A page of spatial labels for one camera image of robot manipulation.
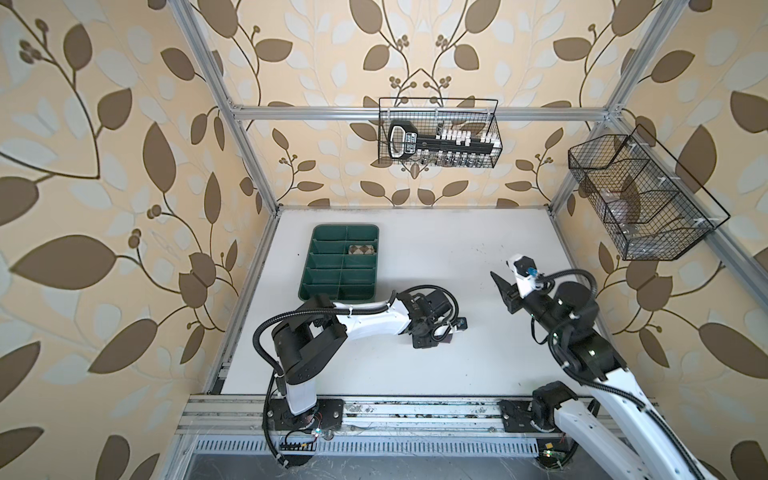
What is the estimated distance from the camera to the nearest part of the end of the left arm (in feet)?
2.08

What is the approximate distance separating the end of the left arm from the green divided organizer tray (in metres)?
0.25

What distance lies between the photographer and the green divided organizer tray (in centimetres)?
96
